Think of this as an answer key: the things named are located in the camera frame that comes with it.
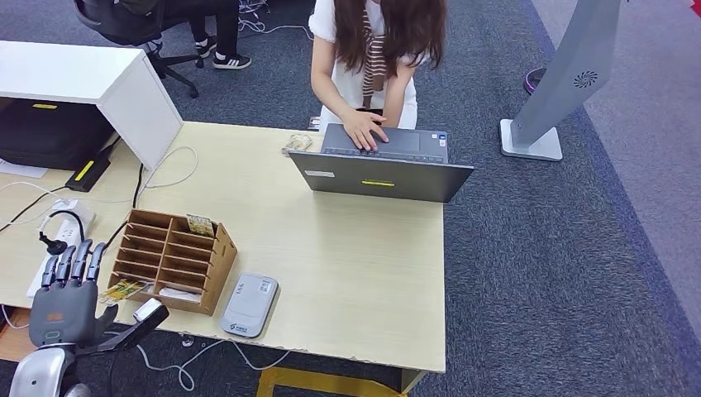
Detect person's right hand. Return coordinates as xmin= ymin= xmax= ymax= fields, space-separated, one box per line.
xmin=340 ymin=108 xmax=390 ymax=152

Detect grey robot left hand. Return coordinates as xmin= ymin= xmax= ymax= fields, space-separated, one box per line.
xmin=28 ymin=239 xmax=119 ymax=349

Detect yellow patterned key card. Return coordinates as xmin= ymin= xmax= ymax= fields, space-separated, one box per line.
xmin=98 ymin=279 xmax=149 ymax=305

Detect white card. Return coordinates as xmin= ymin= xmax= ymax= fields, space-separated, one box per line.
xmin=159 ymin=287 xmax=203 ymax=304

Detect wooden card organizer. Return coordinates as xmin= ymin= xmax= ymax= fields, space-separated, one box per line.
xmin=107 ymin=208 xmax=238 ymax=318

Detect seated person in background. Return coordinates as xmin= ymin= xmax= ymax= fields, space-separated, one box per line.
xmin=159 ymin=0 xmax=253 ymax=70

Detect grey card reader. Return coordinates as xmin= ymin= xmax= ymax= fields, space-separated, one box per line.
xmin=220 ymin=274 xmax=279 ymax=339

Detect grey laptop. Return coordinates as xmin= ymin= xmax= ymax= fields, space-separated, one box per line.
xmin=289 ymin=123 xmax=475 ymax=204

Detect white power strip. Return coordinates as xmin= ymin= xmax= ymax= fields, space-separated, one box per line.
xmin=26 ymin=199 xmax=97 ymax=299

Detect white paper sheet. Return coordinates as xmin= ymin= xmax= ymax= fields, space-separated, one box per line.
xmin=0 ymin=159 xmax=50 ymax=179

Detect round dark floor base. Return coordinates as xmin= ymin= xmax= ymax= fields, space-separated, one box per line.
xmin=523 ymin=66 xmax=549 ymax=95

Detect black monitor with yellow label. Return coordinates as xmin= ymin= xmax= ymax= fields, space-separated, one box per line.
xmin=0 ymin=97 xmax=116 ymax=171

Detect grey kiosk stand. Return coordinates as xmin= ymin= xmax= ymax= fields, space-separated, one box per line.
xmin=499 ymin=0 xmax=622 ymax=162

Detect white cabinet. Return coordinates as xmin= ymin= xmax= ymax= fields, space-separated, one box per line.
xmin=0 ymin=40 xmax=184 ymax=171

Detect black office chair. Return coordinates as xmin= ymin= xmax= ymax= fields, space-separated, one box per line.
xmin=74 ymin=0 xmax=207 ymax=100

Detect black plug with cable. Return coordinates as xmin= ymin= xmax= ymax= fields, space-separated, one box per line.
xmin=38 ymin=210 xmax=87 ymax=256

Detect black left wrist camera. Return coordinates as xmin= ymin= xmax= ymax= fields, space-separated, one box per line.
xmin=76 ymin=297 xmax=170 ymax=355

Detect black adapter cable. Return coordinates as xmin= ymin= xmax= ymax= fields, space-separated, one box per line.
xmin=0 ymin=186 xmax=68 ymax=234

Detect thin white cable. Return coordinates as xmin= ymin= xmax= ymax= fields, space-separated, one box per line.
xmin=0 ymin=181 xmax=136 ymax=205

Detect white cable under desk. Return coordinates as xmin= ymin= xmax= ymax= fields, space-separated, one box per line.
xmin=134 ymin=338 xmax=291 ymax=393

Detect black desk cable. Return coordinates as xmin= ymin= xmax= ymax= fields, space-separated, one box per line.
xmin=103 ymin=163 xmax=145 ymax=251

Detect white floor cables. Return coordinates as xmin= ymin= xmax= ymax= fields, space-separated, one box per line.
xmin=238 ymin=0 xmax=314 ymax=41

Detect white looped cable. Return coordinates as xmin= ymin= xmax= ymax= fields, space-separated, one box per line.
xmin=136 ymin=145 xmax=198 ymax=201

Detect yellow frame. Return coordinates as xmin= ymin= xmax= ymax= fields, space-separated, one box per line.
xmin=255 ymin=366 xmax=409 ymax=397

